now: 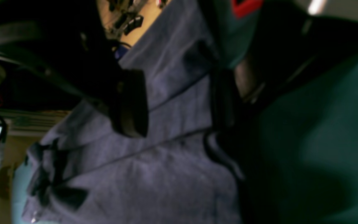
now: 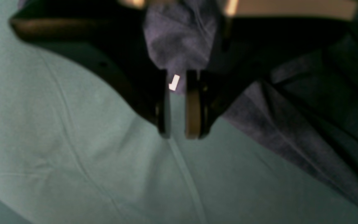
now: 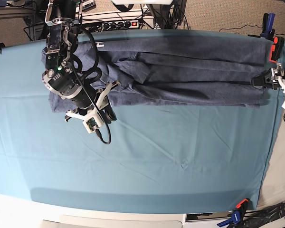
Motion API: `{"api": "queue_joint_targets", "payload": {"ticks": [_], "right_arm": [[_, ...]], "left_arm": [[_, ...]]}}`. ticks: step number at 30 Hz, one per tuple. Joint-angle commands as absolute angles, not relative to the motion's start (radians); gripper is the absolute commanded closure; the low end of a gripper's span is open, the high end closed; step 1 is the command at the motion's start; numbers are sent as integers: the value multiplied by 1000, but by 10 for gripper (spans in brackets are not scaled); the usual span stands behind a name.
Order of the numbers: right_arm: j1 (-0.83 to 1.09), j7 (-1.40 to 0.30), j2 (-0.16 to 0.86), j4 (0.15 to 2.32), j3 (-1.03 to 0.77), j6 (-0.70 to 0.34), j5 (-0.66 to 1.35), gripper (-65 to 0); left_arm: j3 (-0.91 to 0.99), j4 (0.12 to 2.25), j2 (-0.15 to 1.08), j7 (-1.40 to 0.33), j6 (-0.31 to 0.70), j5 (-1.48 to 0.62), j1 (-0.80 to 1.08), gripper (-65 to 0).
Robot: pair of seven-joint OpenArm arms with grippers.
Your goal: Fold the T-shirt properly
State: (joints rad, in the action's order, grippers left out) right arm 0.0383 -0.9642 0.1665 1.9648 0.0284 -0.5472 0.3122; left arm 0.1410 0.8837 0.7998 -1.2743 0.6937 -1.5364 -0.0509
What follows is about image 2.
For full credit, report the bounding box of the teal table cloth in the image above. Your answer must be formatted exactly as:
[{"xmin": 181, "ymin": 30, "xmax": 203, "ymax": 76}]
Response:
[{"xmin": 0, "ymin": 0, "xmax": 358, "ymax": 224}]

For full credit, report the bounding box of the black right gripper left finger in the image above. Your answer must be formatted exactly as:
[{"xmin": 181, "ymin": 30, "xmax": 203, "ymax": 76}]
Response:
[{"xmin": 10, "ymin": 0, "xmax": 171, "ymax": 138}]

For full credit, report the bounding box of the blue-grey T-shirt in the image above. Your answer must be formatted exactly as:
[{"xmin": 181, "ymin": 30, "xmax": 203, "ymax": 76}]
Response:
[{"xmin": 17, "ymin": 0, "xmax": 358, "ymax": 218}]

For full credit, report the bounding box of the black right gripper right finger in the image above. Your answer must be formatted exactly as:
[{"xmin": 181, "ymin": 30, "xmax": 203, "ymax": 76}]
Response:
[{"xmin": 185, "ymin": 0, "xmax": 358, "ymax": 139}]

